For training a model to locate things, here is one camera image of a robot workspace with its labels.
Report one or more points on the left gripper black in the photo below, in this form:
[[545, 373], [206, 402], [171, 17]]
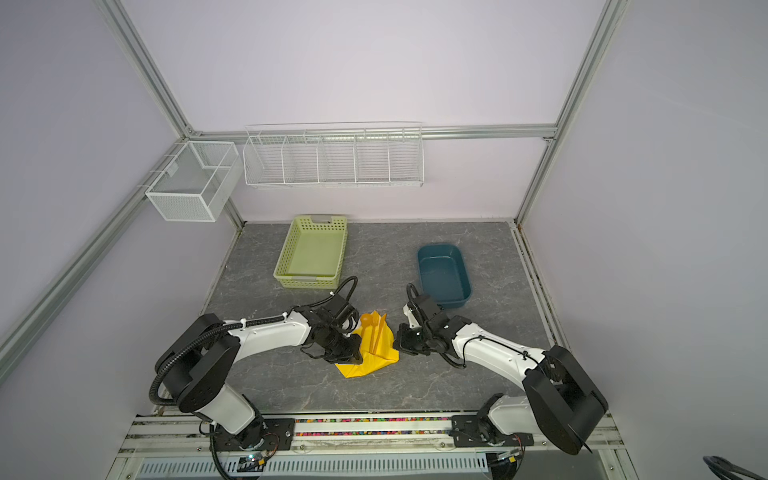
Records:
[[353, 352]]

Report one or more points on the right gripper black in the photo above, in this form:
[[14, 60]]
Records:
[[402, 340]]

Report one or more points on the orange plastic spoon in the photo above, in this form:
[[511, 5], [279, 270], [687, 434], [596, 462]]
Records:
[[371, 325]]

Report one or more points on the yellow paper napkin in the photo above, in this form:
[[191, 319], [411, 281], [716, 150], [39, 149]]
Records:
[[386, 355]]

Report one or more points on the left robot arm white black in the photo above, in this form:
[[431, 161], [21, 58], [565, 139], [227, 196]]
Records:
[[192, 375]]

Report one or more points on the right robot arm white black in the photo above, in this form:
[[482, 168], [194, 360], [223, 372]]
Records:
[[565, 402]]

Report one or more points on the dark teal plastic bin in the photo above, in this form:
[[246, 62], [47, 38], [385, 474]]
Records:
[[443, 275]]

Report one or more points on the green perforated plastic basket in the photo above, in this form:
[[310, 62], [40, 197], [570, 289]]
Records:
[[313, 252]]

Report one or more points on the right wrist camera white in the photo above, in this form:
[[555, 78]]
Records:
[[412, 321]]

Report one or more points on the white wire shelf rack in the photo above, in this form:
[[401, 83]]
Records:
[[334, 154]]

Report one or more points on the white mesh wall basket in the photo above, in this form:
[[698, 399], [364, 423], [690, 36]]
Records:
[[197, 182]]

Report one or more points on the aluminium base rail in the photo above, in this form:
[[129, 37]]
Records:
[[325, 444]]

